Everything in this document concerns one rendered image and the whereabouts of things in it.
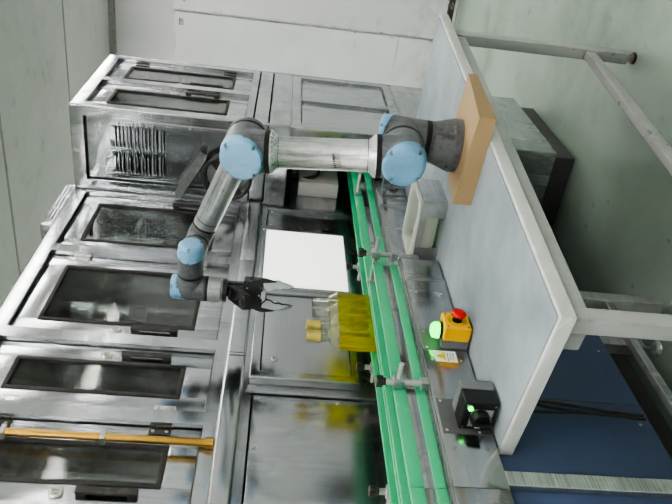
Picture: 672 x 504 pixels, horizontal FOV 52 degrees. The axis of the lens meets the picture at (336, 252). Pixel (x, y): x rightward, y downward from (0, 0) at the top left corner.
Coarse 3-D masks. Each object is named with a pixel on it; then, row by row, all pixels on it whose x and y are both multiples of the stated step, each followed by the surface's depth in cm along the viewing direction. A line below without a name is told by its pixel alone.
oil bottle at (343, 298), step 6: (336, 294) 220; (342, 294) 221; (348, 294) 221; (354, 294) 222; (330, 300) 218; (336, 300) 218; (342, 300) 218; (348, 300) 218; (354, 300) 219; (360, 300) 219; (366, 300) 220
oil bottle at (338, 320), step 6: (336, 318) 210; (342, 318) 210; (348, 318) 211; (354, 318) 211; (360, 318) 211; (366, 318) 212; (330, 324) 209; (336, 324) 208; (342, 324) 208; (348, 324) 208; (354, 324) 208; (360, 324) 209; (366, 324) 209; (372, 324) 210; (330, 330) 209
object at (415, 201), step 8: (416, 184) 225; (416, 192) 222; (408, 200) 233; (416, 200) 233; (408, 208) 234; (416, 208) 234; (408, 216) 236; (416, 216) 218; (408, 224) 238; (416, 224) 219; (408, 232) 239; (416, 232) 222; (408, 240) 236; (408, 248) 231
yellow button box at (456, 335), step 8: (440, 320) 185; (448, 320) 182; (464, 320) 182; (448, 328) 179; (456, 328) 179; (464, 328) 179; (448, 336) 180; (456, 336) 180; (464, 336) 180; (440, 344) 183; (448, 344) 182; (456, 344) 182; (464, 344) 182
